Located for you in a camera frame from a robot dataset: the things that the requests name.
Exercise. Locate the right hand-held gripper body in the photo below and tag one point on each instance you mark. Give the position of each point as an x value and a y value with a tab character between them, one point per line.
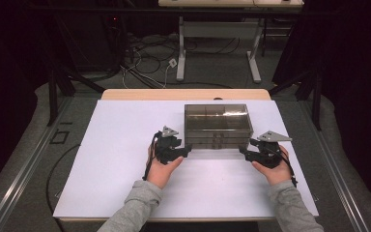
267	153

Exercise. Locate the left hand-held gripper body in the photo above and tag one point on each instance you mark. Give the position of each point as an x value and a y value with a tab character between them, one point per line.
169	150

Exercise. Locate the smoky transparent divided drawer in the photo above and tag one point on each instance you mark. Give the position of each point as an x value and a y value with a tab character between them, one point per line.
203	146

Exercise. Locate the smoky transparent drawer box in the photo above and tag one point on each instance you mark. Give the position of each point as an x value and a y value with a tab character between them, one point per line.
217	124

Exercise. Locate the person's right hand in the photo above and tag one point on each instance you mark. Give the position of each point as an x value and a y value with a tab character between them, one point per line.
275	175

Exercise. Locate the person's left hand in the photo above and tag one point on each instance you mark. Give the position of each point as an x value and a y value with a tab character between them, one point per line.
162	174

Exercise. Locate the wooden table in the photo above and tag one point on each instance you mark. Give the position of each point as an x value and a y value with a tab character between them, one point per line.
174	94

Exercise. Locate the black table grommet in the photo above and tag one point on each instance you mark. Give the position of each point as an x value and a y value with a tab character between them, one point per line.
218	98

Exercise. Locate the black metal stand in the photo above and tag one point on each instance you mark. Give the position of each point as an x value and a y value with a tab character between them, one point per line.
53	96
317	103

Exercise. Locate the white power adapter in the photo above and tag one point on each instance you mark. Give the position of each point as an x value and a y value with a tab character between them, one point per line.
172	63

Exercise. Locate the dark curtain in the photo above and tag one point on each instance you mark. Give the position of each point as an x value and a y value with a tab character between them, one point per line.
357	96
6	96

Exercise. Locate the black tape square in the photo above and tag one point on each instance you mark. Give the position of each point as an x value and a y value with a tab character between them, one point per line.
57	143

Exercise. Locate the white metal-legged desk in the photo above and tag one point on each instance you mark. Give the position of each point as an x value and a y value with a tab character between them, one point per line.
219	29

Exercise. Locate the aluminium floor rail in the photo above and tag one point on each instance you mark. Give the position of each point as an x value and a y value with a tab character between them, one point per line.
19	180
335	174

